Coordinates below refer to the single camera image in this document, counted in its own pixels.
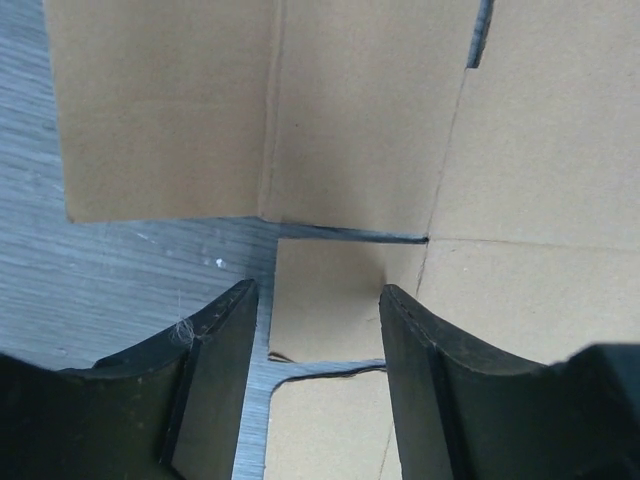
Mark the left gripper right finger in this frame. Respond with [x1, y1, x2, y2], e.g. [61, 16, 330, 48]
[379, 284, 639, 479]

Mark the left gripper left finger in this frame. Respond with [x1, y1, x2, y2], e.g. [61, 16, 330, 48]
[1, 280, 257, 479]

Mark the cardboard box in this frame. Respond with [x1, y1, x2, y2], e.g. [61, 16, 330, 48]
[44, 1, 639, 479]

